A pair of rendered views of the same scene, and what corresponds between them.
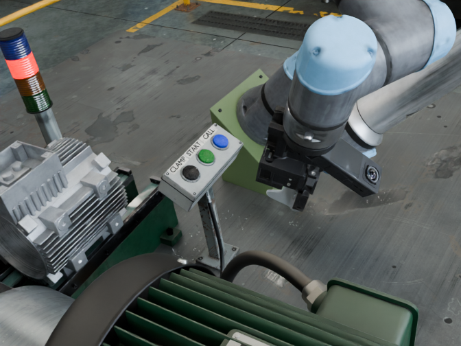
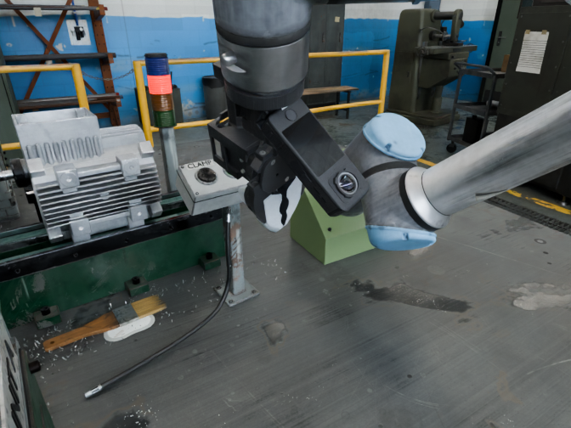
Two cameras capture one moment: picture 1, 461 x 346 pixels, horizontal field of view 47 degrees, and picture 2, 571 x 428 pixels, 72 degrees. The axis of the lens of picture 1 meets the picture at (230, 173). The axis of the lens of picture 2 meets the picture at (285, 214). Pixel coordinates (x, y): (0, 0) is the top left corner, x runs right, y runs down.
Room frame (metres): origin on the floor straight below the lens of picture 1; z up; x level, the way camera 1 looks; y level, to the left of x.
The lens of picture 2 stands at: (0.20, -0.24, 1.29)
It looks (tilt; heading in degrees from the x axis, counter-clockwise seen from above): 26 degrees down; 18
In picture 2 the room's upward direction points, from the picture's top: straight up
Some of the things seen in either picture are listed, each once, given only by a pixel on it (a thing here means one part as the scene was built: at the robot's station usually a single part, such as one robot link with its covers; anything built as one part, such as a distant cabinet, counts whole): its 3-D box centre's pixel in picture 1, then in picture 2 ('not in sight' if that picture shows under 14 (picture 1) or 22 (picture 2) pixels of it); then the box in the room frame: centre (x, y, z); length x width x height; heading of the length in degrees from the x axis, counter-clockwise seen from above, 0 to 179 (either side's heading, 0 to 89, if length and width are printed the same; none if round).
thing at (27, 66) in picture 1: (22, 64); (160, 83); (1.14, 0.42, 1.14); 0.06 x 0.06 x 0.04
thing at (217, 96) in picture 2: not in sight; (217, 98); (5.48, 2.56, 0.30); 0.39 x 0.39 x 0.60
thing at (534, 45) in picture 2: not in sight; (531, 51); (4.00, -1.03, 1.08); 0.22 x 0.02 x 0.31; 39
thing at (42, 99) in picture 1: (36, 98); (164, 117); (1.14, 0.42, 1.05); 0.06 x 0.06 x 0.04
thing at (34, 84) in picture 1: (29, 82); (161, 100); (1.14, 0.42, 1.10); 0.06 x 0.06 x 0.04
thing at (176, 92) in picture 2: not in sight; (158, 96); (4.80, 3.06, 0.41); 0.52 x 0.47 x 0.82; 139
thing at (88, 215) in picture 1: (53, 209); (93, 181); (0.76, 0.33, 1.01); 0.20 x 0.19 x 0.19; 143
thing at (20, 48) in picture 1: (14, 45); (157, 65); (1.14, 0.42, 1.19); 0.06 x 0.06 x 0.04
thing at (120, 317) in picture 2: not in sight; (108, 322); (0.63, 0.24, 0.80); 0.21 x 0.05 x 0.01; 146
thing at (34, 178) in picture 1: (17, 182); (59, 136); (0.73, 0.36, 1.11); 0.12 x 0.11 x 0.07; 143
